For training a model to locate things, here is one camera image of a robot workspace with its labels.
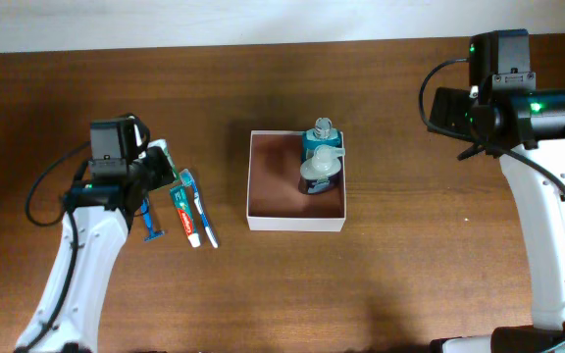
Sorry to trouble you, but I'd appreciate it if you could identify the green red toothpaste tube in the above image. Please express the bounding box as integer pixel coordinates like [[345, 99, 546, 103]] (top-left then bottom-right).
[[170, 185, 201, 248]]

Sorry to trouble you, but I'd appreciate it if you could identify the blue white toothbrush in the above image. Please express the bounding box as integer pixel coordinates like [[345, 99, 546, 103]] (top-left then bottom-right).
[[179, 169, 219, 249]]

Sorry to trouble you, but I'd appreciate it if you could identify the clear pump soap bottle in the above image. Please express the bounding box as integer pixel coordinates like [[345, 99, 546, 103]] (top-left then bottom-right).
[[298, 145, 345, 195]]

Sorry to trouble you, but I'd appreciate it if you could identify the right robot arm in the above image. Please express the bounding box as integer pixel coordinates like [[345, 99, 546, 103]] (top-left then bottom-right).
[[426, 87, 565, 353]]

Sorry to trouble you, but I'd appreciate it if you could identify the pink cardboard box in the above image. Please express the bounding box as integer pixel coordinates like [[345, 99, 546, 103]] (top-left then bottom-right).
[[246, 130, 347, 232]]

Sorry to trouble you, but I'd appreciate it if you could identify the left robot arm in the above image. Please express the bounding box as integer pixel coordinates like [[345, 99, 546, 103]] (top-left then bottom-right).
[[15, 146, 174, 352]]

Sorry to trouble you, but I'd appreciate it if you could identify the black cable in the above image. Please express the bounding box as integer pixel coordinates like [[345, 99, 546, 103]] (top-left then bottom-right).
[[418, 57, 565, 353], [24, 113, 152, 353]]

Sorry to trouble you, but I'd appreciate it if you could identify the left black cable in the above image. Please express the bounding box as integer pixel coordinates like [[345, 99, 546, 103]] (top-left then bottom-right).
[[24, 113, 152, 353]]

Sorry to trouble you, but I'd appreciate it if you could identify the teal mouthwash bottle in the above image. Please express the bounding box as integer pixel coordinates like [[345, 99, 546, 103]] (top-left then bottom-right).
[[301, 118, 342, 162]]

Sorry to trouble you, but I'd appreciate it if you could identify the right black cable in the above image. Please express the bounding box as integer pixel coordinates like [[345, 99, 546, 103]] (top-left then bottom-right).
[[418, 57, 565, 353]]

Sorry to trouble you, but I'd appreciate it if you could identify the blue razor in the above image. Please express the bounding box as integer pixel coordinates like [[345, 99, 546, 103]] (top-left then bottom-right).
[[140, 198, 165, 242]]

